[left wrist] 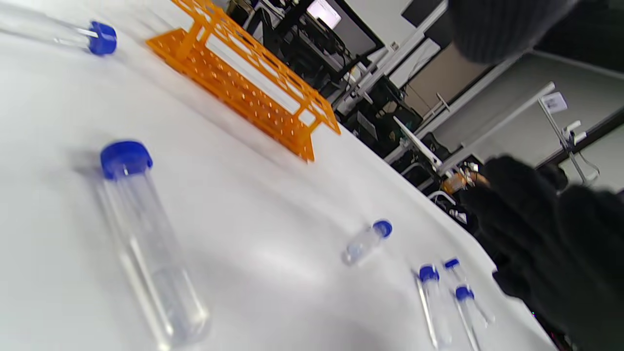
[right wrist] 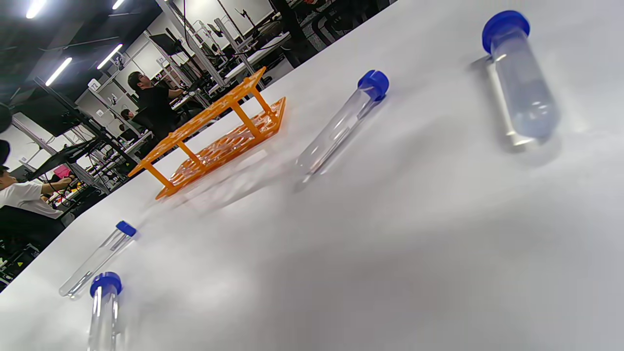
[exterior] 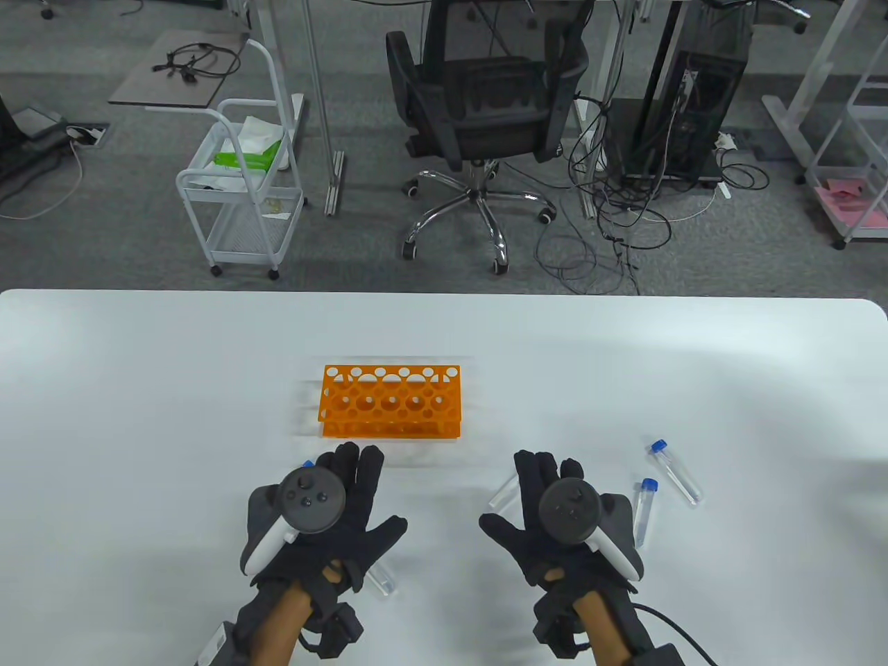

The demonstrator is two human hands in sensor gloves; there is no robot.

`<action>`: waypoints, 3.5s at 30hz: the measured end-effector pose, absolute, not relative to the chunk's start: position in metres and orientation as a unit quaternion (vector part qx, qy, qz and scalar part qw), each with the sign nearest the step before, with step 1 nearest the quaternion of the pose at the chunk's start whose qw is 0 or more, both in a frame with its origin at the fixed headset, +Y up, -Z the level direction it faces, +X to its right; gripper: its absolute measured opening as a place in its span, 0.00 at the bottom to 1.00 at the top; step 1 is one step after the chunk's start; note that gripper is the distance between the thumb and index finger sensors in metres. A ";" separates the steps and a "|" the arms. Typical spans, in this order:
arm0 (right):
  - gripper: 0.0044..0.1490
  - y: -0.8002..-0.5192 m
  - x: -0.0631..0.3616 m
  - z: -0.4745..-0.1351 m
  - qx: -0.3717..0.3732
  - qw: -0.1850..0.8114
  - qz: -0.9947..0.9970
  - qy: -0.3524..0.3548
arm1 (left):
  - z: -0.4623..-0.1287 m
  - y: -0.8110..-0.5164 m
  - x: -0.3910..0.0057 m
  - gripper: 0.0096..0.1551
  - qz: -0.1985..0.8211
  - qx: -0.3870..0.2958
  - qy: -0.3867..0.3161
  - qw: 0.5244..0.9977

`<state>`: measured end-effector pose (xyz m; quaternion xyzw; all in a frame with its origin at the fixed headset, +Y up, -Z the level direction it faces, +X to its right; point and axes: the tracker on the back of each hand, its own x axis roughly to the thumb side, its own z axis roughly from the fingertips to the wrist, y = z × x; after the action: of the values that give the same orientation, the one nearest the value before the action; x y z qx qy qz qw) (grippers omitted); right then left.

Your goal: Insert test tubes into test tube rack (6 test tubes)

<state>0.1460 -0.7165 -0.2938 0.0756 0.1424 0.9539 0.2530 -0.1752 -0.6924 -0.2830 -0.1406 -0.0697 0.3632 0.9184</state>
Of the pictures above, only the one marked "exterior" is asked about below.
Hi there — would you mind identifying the person's right hand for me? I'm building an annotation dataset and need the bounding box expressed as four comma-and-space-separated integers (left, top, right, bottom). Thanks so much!
479, 450, 639, 596

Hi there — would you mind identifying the person's left hand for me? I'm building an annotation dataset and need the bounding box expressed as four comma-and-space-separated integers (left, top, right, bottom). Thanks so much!
257, 443, 409, 594

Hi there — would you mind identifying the orange test tube rack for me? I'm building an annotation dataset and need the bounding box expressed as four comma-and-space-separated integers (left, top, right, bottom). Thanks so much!
318, 364, 462, 439

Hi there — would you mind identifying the person's left forearm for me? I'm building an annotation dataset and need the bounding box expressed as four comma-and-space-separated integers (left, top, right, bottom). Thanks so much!
229, 579, 313, 666

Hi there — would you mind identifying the person's right forearm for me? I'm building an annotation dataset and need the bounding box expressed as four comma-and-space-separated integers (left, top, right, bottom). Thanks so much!
555, 590, 656, 666

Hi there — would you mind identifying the black and white tracking controller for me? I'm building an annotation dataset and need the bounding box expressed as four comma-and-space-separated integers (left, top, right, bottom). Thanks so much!
540, 479, 644, 582
241, 466, 348, 577

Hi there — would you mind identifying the black labelled sensor box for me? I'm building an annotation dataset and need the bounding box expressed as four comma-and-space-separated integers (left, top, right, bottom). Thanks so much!
635, 642, 688, 666
198, 621, 233, 666

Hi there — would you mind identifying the green packet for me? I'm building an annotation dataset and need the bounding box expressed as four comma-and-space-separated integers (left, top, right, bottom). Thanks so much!
212, 142, 284, 171

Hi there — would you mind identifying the white plastic bag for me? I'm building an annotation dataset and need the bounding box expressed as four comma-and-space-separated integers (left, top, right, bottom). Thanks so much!
239, 114, 289, 157

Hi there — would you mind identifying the grey metal desk leg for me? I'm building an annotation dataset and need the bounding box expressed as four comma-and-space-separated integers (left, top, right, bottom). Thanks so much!
576, 0, 635, 219
300, 0, 346, 217

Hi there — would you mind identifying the black office chair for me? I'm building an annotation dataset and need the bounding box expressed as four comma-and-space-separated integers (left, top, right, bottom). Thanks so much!
385, 0, 590, 275

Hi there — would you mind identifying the white shelf trolley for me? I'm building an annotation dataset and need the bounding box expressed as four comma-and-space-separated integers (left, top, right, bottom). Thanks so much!
805, 62, 888, 250

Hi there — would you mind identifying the black computer tower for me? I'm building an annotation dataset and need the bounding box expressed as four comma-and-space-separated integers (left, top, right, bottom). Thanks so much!
607, 0, 753, 188

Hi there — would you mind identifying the pink paper sheet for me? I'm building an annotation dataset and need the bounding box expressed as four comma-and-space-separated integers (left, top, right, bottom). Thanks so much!
815, 177, 888, 233

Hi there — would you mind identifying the black equipment base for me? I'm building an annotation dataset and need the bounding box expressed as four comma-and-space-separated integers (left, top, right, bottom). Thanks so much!
0, 94, 74, 185

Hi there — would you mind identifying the black chair base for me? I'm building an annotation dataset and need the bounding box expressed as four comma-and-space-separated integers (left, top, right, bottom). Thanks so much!
701, 0, 812, 35

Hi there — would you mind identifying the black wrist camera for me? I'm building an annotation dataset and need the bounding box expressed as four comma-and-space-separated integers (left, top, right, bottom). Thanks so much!
533, 600, 590, 658
302, 600, 365, 660

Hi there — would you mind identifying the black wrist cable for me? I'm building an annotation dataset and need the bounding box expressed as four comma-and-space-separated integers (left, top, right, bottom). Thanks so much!
631, 602, 722, 666

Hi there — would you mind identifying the tangle of black floor cables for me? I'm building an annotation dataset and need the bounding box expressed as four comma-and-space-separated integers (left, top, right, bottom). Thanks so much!
533, 90, 771, 296

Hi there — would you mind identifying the white wire trolley cart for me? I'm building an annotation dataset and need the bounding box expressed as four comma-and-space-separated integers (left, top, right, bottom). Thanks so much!
175, 99, 307, 280

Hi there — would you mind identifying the black cable bundle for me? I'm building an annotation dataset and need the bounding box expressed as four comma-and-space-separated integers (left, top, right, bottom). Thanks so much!
151, 42, 242, 83

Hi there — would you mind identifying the white desk frame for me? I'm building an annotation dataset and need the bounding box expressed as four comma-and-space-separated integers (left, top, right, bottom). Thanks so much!
762, 0, 861, 171

